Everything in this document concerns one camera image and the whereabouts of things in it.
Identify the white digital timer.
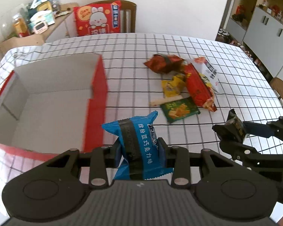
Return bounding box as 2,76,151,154
33,21,48,34

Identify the red and white cardboard box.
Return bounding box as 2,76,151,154
0,53,108,161

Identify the black sesame snack packet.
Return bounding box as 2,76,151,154
225,109,248,143

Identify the tissue box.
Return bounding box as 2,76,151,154
29,10,55,27

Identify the yellow clock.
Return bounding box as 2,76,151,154
36,1,52,12

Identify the beige wafer stick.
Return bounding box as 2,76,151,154
149,95,183,107

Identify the white grid tablecloth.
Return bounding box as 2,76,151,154
0,33,283,226

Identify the white snack bag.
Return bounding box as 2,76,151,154
189,57,221,92

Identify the dark red foil snack packet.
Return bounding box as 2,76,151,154
144,54,184,74

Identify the red rabbit cushion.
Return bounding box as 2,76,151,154
73,1,121,36

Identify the grey shelf cabinet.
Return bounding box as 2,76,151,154
217,0,283,80

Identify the green cracker packet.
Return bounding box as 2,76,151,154
160,97,200,124

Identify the yellow snack packet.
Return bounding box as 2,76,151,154
161,74,185,97

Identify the white sideboard cabinet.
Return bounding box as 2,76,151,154
0,2,80,55

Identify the orange drink bottle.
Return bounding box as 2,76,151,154
13,13,29,38

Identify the blue chocolate snack packet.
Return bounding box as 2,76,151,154
102,111,173,180

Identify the red and gold chip bag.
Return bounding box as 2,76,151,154
183,63,217,112

